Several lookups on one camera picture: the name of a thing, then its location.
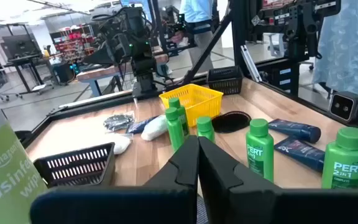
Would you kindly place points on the wooden workbench blue legs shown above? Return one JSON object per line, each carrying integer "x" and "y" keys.
{"x": 104, "y": 73}

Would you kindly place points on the black drawer cabinet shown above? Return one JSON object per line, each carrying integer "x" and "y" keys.
{"x": 286, "y": 77}

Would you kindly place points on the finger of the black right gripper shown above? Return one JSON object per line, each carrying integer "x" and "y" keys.
{"x": 102, "y": 57}

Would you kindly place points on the green white disinfecting wipes canister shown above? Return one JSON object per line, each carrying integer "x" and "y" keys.
{"x": 5, "y": 161}

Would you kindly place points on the black oval hairbrush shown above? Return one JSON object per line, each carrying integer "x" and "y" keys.
{"x": 231, "y": 122}

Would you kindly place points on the yellow slotted plastic basket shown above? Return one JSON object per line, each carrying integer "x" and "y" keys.
{"x": 197, "y": 102}

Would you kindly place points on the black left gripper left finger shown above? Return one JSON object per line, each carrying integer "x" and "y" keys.
{"x": 135, "y": 205}

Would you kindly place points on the shelf with red bins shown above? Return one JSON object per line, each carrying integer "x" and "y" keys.
{"x": 73, "y": 43}

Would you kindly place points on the silver aluminium bar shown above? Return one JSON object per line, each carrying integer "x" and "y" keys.
{"x": 250, "y": 63}

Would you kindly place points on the black slotted plastic basket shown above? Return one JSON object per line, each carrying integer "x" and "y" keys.
{"x": 106, "y": 168}
{"x": 225, "y": 84}

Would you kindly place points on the black rig equipment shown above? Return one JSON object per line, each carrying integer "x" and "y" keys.
{"x": 297, "y": 18}

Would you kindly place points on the black computer tower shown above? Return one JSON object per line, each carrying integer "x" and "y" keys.
{"x": 62, "y": 73}

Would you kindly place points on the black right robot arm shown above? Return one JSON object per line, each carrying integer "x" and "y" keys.
{"x": 143, "y": 71}

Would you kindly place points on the person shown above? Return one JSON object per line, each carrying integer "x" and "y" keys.
{"x": 197, "y": 12}
{"x": 346, "y": 46}

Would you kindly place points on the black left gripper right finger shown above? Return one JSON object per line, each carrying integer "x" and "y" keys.
{"x": 275, "y": 208}

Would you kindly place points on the black stereo camera box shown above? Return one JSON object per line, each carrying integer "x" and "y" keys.
{"x": 342, "y": 107}

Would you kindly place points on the black standing desk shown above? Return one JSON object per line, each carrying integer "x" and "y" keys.
{"x": 26, "y": 62}

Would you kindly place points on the white pouch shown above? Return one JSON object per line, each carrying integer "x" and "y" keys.
{"x": 120, "y": 144}
{"x": 154, "y": 128}

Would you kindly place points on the black aluminium table frame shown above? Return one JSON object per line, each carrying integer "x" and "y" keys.
{"x": 239, "y": 37}

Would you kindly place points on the black monitor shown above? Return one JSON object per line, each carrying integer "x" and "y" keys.
{"x": 20, "y": 46}

